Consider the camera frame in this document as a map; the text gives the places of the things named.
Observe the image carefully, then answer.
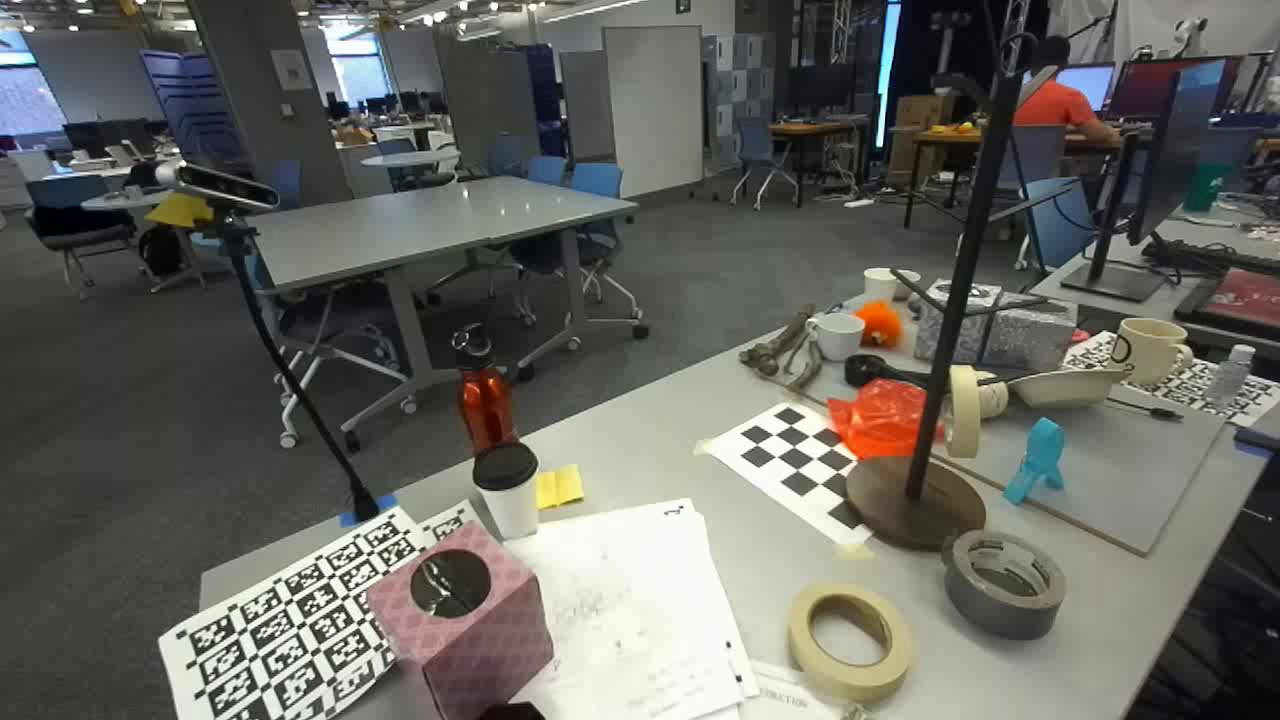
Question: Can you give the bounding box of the red book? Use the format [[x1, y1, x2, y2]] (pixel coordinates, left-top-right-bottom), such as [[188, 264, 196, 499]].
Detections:
[[1171, 264, 1280, 341]]

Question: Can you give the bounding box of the small fiducial tag sheet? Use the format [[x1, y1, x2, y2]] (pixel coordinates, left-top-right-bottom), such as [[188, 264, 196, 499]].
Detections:
[[1111, 348, 1280, 432]]

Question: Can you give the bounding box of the black pole stand wooden base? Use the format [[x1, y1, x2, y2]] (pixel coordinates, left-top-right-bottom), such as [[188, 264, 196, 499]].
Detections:
[[846, 0, 1040, 556]]

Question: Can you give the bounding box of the person in red shirt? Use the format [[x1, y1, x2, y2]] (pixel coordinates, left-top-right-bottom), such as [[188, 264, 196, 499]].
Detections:
[[1014, 35, 1130, 153]]

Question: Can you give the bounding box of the beige masking tape roll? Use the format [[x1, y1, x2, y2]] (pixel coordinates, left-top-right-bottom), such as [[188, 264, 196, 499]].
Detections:
[[945, 362, 990, 463], [785, 581, 921, 707]]

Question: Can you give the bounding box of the grey office table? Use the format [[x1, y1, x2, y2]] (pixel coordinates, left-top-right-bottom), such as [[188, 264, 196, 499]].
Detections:
[[246, 171, 646, 448]]

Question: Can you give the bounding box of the white dustpan scoop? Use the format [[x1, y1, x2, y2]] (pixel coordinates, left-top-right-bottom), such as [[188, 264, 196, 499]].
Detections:
[[1003, 355, 1141, 417]]

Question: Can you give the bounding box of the beige mug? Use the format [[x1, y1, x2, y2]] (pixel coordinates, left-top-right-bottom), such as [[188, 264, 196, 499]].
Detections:
[[1117, 311, 1192, 398]]

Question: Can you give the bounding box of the red drink bottle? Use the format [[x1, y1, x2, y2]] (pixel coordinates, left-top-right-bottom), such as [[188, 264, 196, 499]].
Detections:
[[449, 323, 522, 455]]

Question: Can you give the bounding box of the grey patterned cloth bundle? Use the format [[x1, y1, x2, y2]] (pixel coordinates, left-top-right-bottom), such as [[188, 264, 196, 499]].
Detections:
[[911, 276, 1081, 381]]

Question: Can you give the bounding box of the white partition board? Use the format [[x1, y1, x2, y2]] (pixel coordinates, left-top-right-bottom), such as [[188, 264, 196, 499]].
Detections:
[[600, 20, 707, 206]]

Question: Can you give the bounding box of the brown twisted rope piece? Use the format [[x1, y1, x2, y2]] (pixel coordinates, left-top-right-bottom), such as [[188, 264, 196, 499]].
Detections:
[[737, 301, 829, 398]]

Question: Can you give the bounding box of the grey rectangular mat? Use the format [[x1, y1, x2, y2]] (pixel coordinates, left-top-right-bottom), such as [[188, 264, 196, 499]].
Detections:
[[796, 283, 1242, 559]]

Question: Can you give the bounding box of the black office chair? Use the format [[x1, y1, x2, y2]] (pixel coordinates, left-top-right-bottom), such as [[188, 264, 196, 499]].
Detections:
[[23, 171, 141, 295]]

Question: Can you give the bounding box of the orange plastic bag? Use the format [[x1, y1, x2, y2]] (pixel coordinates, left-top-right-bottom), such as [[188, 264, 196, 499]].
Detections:
[[824, 378, 951, 470]]

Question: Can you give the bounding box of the black monitor stand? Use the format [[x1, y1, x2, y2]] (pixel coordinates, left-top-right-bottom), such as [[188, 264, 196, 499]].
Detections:
[[1060, 124, 1171, 309]]

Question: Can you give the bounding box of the wooden background desk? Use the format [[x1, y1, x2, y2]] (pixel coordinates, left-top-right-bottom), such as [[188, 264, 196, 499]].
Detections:
[[767, 114, 874, 212]]

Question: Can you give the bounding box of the light blue plastic clamp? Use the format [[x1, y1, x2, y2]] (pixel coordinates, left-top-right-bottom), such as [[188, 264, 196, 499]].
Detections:
[[1000, 413, 1071, 512]]

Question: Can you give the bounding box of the large fiducial tag sheet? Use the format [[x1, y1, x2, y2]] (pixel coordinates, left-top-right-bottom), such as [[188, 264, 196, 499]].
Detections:
[[157, 495, 488, 720]]

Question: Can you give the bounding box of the orange fluffy toy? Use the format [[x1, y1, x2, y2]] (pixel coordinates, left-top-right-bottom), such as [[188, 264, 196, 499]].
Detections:
[[854, 301, 911, 353]]

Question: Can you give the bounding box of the small white cup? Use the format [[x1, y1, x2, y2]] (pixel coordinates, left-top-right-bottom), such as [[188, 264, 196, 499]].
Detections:
[[861, 264, 905, 309]]

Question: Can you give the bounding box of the white printed paper stack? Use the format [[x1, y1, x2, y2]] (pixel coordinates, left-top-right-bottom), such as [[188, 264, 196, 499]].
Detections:
[[501, 495, 764, 720]]

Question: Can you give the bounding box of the yellow sticky note pad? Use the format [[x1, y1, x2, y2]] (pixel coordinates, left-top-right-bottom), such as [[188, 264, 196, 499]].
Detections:
[[531, 461, 592, 516]]

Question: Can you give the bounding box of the black white checkerboard sheet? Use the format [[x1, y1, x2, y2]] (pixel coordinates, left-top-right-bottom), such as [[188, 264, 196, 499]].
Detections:
[[697, 400, 881, 552]]

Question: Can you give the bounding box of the grey duct tape roll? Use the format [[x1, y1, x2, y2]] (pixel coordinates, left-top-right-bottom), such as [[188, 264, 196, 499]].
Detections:
[[941, 527, 1071, 643]]

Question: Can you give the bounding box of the white cup black lid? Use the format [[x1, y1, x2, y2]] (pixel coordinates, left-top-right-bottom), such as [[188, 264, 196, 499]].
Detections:
[[469, 442, 546, 543]]

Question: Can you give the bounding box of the pink patterned tissue box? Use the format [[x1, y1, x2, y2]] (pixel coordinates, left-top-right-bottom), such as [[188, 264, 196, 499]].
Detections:
[[363, 519, 556, 720]]

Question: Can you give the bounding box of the black ladle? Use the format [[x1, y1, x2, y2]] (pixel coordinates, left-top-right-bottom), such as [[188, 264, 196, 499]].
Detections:
[[840, 353, 895, 394]]

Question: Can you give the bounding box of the black gooseneck camera stand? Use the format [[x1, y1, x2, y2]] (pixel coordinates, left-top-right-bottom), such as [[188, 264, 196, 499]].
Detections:
[[169, 161, 401, 527]]

